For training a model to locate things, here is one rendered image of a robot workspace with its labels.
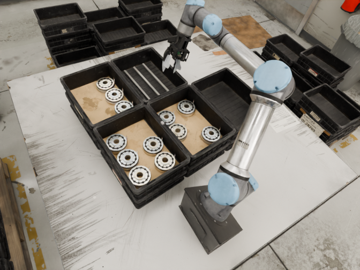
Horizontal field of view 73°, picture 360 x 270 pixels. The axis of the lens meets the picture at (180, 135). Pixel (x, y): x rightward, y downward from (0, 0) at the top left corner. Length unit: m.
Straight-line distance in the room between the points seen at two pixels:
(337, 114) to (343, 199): 0.75
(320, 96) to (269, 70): 1.63
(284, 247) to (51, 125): 1.84
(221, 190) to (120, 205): 0.57
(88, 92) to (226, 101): 0.82
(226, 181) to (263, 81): 0.36
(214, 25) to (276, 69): 0.34
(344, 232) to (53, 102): 2.37
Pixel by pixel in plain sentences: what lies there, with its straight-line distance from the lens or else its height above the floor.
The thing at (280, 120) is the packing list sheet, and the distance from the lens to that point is 1.77.
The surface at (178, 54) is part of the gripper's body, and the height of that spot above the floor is 1.19.
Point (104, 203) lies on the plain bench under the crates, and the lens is 1.29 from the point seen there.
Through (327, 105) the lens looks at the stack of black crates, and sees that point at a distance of 2.45.
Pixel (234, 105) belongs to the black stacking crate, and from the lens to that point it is 1.54.
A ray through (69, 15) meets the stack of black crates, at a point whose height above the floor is 0.49.
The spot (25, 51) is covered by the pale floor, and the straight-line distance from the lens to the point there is 3.41.
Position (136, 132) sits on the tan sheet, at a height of 0.83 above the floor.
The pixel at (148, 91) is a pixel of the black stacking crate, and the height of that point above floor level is 0.83.
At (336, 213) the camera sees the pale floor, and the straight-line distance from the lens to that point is 2.53.
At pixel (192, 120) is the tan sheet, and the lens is 1.39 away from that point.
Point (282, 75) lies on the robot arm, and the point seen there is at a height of 1.41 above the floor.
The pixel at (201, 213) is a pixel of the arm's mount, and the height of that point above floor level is 0.93.
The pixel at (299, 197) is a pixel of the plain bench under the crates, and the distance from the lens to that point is 1.52.
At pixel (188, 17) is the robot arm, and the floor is 1.34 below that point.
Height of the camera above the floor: 1.90
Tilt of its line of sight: 54 degrees down
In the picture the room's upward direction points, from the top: 11 degrees clockwise
